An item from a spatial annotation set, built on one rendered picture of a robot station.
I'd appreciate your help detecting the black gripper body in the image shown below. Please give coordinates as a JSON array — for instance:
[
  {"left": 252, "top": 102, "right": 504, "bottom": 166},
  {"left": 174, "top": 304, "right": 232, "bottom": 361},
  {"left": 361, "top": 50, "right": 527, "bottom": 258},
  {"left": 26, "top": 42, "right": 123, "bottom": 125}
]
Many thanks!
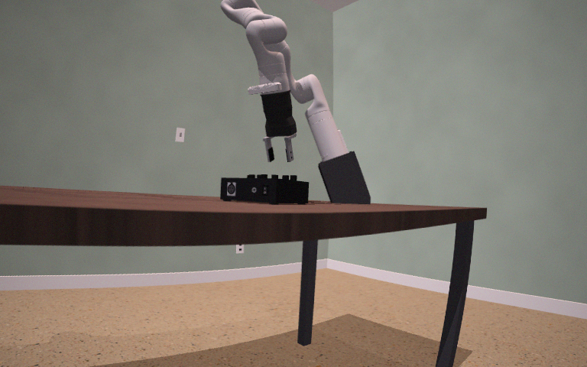
[{"left": 248, "top": 73, "right": 297, "bottom": 137}]

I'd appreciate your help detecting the black lighting desk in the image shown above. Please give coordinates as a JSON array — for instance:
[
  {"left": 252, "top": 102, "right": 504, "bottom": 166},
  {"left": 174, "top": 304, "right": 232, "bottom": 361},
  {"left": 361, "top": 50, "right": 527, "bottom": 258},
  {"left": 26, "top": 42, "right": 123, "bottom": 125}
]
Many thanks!
[{"left": 220, "top": 174, "right": 309, "bottom": 205}]

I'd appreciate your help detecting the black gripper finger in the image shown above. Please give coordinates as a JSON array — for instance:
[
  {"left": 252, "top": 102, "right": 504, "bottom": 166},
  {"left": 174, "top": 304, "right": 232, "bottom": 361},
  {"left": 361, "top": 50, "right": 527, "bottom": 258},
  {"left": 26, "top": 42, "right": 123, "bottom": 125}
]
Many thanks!
[
  {"left": 263, "top": 137, "right": 274, "bottom": 162},
  {"left": 284, "top": 133, "right": 297, "bottom": 162}
]

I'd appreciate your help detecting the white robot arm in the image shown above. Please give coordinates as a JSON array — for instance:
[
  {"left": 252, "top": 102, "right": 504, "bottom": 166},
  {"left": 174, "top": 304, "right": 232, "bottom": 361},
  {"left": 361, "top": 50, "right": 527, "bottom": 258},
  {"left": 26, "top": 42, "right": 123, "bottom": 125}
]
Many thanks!
[{"left": 220, "top": 0, "right": 349, "bottom": 162}]

